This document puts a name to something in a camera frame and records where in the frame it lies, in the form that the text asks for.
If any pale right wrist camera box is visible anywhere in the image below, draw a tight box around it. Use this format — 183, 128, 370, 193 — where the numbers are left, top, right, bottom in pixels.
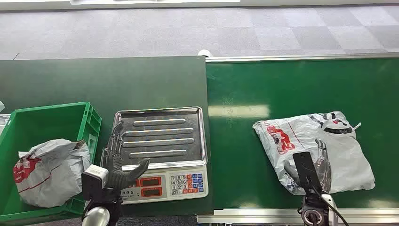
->
292, 151, 322, 192

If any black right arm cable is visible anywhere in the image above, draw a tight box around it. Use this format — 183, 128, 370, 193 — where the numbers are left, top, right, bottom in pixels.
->
311, 185, 351, 226

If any green plastic crate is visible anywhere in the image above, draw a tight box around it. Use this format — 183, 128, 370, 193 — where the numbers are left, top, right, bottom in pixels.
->
0, 101, 103, 223

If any grey courier bag black logo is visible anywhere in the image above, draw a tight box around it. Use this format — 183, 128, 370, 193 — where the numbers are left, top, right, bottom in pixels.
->
252, 111, 376, 196

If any wide silver conveyor side rail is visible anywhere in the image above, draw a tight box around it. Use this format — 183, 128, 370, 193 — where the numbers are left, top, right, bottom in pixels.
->
197, 208, 399, 225

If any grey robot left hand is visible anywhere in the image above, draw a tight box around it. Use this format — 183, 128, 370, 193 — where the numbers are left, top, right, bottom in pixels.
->
101, 121, 151, 190

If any green conveyor belt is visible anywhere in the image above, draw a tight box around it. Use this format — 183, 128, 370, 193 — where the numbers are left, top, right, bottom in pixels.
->
206, 58, 399, 210

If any dark green table board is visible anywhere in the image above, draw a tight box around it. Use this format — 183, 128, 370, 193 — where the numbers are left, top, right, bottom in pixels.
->
0, 56, 215, 217

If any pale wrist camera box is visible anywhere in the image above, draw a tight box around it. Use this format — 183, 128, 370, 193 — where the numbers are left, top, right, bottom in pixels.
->
81, 164, 109, 201
292, 151, 322, 192

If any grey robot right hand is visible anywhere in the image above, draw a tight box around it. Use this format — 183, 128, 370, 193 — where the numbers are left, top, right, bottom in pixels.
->
283, 138, 332, 196

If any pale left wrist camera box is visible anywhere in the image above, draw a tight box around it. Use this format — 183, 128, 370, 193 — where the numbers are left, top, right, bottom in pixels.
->
81, 164, 109, 201

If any crumpled grey red-print courier bag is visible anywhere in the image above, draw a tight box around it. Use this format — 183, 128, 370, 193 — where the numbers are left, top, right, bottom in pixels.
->
13, 138, 92, 209

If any thin silver conveyor side rail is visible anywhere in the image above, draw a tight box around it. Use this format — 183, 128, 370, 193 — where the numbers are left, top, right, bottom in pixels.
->
206, 52, 399, 63

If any electronic scale with steel tray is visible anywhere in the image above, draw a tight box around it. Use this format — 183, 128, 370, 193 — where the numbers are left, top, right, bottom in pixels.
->
107, 106, 209, 206

